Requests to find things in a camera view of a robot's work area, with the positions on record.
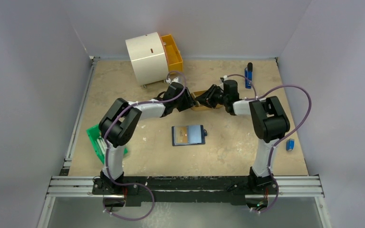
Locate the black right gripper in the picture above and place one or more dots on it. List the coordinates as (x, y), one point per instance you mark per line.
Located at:
(212, 97)

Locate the orange oval tray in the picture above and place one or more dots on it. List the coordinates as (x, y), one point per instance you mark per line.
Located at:
(201, 107)

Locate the gold VIP card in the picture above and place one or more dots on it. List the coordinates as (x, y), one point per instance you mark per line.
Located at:
(181, 134)

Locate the blue leather card holder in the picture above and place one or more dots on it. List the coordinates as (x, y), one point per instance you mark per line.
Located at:
(196, 135)

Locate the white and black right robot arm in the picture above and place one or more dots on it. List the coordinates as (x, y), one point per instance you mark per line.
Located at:
(270, 124)

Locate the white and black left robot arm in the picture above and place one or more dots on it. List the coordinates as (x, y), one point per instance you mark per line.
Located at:
(119, 123)

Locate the cards in green bin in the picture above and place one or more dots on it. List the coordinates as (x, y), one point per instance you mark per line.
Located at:
(102, 145)

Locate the blue and black stapler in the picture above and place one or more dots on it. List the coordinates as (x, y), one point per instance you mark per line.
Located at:
(248, 75)

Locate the yellow open drawer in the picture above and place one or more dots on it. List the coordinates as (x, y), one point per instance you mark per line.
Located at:
(173, 55)

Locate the white cylindrical drawer cabinet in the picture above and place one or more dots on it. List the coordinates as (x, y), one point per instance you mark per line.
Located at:
(148, 58)

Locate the small blue box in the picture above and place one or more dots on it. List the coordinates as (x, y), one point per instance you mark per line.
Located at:
(290, 144)

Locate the green plastic bin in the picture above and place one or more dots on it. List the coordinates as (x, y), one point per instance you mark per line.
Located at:
(93, 134)

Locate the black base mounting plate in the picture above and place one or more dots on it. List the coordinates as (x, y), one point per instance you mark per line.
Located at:
(235, 190)

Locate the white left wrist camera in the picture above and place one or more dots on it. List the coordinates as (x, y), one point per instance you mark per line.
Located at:
(175, 80)

